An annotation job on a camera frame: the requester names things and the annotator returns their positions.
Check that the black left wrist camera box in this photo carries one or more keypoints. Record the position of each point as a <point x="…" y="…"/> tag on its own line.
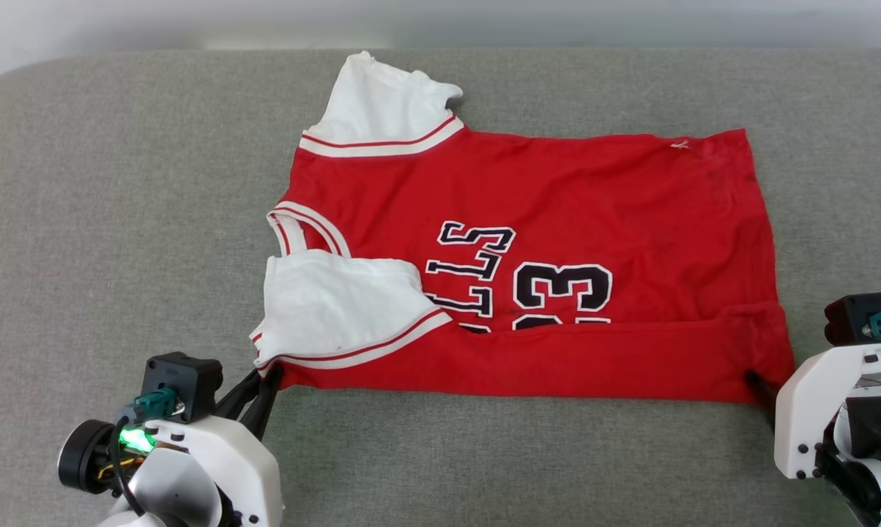
<point x="184" y="380"/>

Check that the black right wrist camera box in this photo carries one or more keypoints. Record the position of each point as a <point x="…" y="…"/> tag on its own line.
<point x="850" y="318"/>

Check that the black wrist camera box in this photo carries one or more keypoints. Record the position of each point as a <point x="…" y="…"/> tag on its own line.
<point x="184" y="380"/>
<point x="850" y="318"/>

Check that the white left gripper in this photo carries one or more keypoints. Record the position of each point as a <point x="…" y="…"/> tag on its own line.
<point x="242" y="468"/>

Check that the red and white basketball jersey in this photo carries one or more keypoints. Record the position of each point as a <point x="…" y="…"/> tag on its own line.
<point x="630" y="219"/>

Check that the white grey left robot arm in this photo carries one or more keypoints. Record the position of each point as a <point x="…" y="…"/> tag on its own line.
<point x="173" y="490"/>

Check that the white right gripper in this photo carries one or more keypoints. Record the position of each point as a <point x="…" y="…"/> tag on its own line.
<point x="799" y="410"/>

